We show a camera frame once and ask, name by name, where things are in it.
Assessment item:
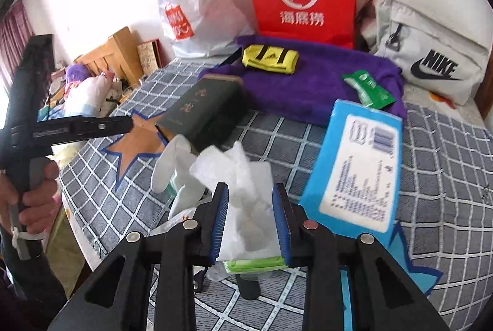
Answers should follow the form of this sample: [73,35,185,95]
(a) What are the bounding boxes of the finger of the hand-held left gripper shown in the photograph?
[34,114,134,143]

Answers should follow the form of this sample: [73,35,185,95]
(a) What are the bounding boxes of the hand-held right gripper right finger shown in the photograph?
[271,182,451,331]

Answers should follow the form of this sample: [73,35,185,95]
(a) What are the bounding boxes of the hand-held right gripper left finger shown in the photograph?
[46,182,230,331]

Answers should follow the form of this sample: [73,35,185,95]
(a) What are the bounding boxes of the white tissue packet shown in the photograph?
[190,141,282,262]

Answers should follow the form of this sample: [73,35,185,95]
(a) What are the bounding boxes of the green tissue pack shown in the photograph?
[223,256,286,274]

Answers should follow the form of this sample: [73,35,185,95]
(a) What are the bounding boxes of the person's left forearm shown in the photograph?
[0,227,68,331]

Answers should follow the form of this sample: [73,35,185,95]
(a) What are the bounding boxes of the person's left hand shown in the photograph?
[0,159,62,235]

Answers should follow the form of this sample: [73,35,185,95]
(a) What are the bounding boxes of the pile of pale bedding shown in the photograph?
[63,71,124,118]

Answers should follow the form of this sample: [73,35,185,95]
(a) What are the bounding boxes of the white red-print snack packet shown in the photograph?
[148,208,201,236]

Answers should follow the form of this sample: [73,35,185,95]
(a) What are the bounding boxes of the purple plush toy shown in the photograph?
[63,63,87,83]

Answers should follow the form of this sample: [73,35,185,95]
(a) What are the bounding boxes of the pink curtain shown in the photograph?
[0,2,35,85]

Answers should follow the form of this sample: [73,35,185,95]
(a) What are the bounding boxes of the wooden headboard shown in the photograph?
[75,27,145,89]

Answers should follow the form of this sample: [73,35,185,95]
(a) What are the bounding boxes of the white glove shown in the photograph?
[150,134,212,220]

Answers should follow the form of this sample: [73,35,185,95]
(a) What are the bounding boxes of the brown framed picture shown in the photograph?
[136,39,160,75]

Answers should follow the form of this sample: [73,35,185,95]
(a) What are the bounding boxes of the blue tissue pack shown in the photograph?
[298,99,403,235]

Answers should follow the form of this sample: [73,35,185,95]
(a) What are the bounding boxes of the dark green box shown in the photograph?
[156,76,244,152]

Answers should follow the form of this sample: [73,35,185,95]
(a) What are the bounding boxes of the purple fuzzy cloth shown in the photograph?
[198,34,409,127]

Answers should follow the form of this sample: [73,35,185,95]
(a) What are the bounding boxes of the green wet wipe packet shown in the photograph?
[342,70,395,109]

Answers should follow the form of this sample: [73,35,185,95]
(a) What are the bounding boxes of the yellow black-striped pouch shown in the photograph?
[242,44,300,75]

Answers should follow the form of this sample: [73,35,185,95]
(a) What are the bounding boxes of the grey sling bag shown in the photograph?
[356,0,491,106]

